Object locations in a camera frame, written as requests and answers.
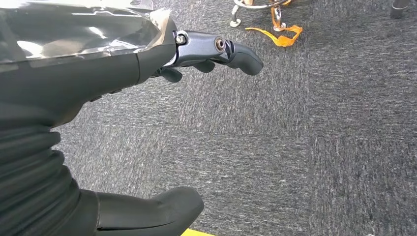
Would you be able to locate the orange ribbon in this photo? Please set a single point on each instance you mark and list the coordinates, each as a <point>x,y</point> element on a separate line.
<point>283,40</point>

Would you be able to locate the black furniture foot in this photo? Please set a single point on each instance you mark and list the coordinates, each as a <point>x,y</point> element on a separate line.
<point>399,9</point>

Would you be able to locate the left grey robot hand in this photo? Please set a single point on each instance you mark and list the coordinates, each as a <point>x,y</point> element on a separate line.
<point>65,78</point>

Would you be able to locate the yellow floor tape corner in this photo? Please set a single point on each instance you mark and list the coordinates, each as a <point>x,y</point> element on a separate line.
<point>195,233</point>

